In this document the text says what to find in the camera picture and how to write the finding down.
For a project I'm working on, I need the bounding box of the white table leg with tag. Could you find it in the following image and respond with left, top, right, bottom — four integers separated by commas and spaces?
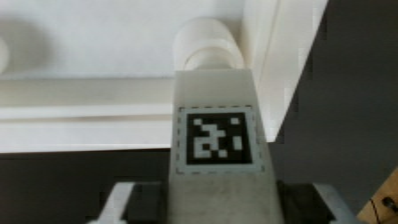
167, 69, 284, 224

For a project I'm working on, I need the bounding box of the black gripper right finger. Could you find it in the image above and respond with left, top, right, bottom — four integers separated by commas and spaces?
277, 181, 358, 224

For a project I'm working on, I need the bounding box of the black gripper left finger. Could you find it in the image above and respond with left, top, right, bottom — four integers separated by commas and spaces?
87, 181, 167, 224

